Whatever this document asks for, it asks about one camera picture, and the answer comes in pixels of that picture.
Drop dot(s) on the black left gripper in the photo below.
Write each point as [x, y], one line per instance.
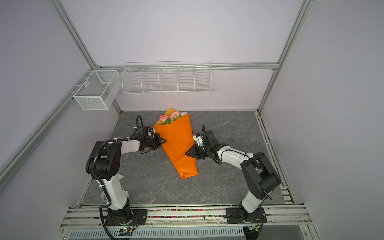
[159, 139]

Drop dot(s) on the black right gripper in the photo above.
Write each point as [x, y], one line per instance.
[194, 151]

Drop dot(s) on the orange yellow wrapping paper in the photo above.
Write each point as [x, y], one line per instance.
[179, 136]

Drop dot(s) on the pink fake rose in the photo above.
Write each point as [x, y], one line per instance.
[165, 120]

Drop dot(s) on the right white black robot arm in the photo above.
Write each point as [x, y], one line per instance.
[260, 175]

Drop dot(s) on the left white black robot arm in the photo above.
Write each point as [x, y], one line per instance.
[104, 164]

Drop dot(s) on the small white mesh basket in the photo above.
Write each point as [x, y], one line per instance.
[99, 90]

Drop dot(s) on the white vent grille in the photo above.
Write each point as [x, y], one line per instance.
[158, 233]

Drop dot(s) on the long white wire basket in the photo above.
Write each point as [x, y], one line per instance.
[167, 77]

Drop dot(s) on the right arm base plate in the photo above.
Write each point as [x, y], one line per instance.
[241, 216]

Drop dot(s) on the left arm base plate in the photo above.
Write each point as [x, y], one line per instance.
[137, 217]

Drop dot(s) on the aluminium mounting rail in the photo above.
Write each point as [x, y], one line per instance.
[191, 216]

